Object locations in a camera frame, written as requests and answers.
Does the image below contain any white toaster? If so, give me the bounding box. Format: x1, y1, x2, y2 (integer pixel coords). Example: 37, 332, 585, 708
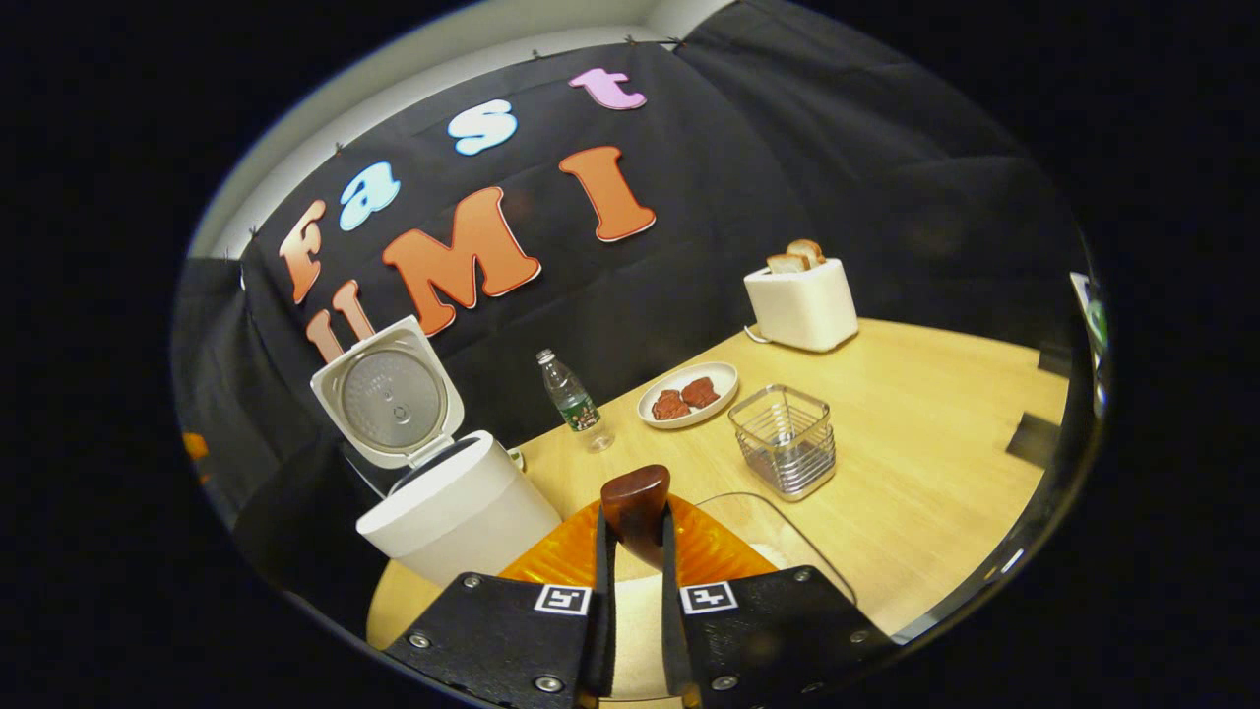
743, 258, 859, 354

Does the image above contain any brown wooden spoon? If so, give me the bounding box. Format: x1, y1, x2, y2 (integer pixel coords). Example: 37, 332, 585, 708
600, 465, 672, 572

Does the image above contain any white rice cooker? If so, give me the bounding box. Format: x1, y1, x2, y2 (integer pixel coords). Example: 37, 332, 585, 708
310, 315, 564, 590

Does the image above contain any white round plate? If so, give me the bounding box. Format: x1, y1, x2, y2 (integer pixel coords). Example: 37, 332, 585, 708
637, 361, 740, 430

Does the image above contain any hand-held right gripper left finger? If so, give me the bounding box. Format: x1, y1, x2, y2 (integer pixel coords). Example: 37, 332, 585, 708
382, 497, 616, 705

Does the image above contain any clear plastic water bottle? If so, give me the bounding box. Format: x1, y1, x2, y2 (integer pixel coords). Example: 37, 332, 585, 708
536, 348, 616, 454

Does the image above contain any white rice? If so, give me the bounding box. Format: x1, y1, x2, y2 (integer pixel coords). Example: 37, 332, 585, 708
612, 569, 668, 698

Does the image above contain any wire chopstick holder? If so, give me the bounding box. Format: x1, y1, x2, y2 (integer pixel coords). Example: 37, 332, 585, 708
728, 384, 838, 503

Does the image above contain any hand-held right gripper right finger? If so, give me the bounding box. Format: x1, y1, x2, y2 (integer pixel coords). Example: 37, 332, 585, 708
658, 492, 892, 708

